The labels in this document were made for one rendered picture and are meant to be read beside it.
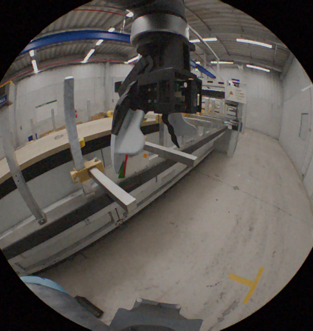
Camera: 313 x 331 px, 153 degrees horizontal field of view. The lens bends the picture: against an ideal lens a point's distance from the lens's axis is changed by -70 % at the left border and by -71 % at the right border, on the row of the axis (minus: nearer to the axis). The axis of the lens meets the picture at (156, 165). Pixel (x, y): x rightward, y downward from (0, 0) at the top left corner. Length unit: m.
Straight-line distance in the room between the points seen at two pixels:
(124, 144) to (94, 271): 1.09
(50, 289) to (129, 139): 0.31
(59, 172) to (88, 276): 0.84
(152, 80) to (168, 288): 1.07
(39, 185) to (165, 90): 0.69
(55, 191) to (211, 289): 1.23
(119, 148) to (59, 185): 0.60
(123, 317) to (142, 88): 0.55
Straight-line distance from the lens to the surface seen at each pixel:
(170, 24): 0.19
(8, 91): 0.46
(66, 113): 0.43
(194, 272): 1.09
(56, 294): 0.29
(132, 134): 0.15
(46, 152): 0.65
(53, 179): 0.71
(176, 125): 0.24
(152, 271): 1.06
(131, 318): 0.45
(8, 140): 0.46
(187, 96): 0.17
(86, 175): 0.49
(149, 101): 0.17
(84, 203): 0.53
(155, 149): 0.51
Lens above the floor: 1.04
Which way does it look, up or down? 29 degrees down
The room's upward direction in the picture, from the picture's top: straight up
